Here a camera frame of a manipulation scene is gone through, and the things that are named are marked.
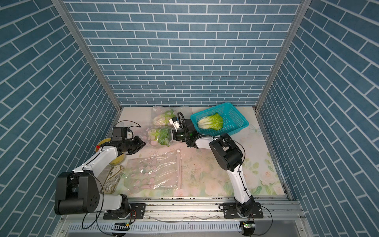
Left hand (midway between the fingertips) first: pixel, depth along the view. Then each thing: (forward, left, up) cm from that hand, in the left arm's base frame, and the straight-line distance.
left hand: (148, 142), depth 89 cm
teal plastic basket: (+25, -57, -7) cm, 63 cm away
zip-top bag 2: (-14, -9, -10) cm, 19 cm away
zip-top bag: (-2, -4, +1) cm, 5 cm away
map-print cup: (-20, +18, -7) cm, 28 cm away
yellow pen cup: (0, +23, +3) cm, 24 cm away
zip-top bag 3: (+35, -22, -9) cm, 42 cm away
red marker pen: (+3, +38, -12) cm, 40 cm away
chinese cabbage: (+18, -42, -1) cm, 46 cm away
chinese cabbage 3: (+20, -6, -1) cm, 21 cm away
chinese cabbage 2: (+3, -9, +4) cm, 10 cm away
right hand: (+3, -9, +2) cm, 10 cm away
